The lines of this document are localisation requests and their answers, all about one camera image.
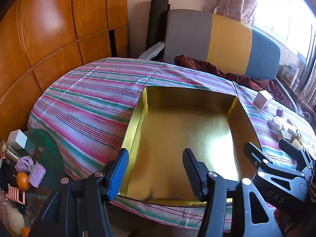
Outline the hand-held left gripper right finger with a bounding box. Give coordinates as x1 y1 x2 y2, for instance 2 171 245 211
182 148 284 237

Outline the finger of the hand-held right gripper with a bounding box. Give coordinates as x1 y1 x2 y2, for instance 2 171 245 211
243 142 309 208
279 139 316 176

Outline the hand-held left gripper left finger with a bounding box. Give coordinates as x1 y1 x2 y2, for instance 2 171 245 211
30 148 130 237

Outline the gold metal tin box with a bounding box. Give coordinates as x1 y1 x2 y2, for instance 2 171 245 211
118 86 262 206

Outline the purple cloth pouch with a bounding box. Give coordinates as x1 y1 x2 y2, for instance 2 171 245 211
15 156 34 173

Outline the white fluffy ball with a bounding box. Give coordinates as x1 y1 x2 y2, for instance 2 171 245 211
268 117 280 130

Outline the white wooden cube box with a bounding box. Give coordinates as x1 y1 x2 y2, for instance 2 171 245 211
254 90 273 109

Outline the glass side table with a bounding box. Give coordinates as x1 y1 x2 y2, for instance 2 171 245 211
0 128 72 237

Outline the white carton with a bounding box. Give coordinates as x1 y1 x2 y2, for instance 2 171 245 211
283 63 299 82

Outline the striped tablecloth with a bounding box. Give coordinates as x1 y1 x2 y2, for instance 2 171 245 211
27 57 316 229

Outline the lilac hair roller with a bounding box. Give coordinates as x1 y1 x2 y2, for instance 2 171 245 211
28 162 46 187

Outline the pink plastic comb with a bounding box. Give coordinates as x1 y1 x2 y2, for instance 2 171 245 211
7 186 25 205

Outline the maroon cloth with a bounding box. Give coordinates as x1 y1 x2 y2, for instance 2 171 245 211
173 54 300 109

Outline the small white box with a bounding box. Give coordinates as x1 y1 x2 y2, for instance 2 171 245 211
7 130 27 149

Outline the gold bottle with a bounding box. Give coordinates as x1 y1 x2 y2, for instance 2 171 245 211
0 140 22 163

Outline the cream plastic item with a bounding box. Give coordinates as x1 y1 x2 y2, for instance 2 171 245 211
6 206 25 235

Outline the grey yellow blue chair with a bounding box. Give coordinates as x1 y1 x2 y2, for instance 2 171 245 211
138 9 300 111

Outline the window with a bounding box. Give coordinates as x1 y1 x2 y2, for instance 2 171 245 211
254 0 316 62

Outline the black rolled mat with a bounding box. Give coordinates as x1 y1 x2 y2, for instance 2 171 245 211
146 0 171 52

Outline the wooden wardrobe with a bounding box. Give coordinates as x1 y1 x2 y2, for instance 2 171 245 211
0 0 129 141

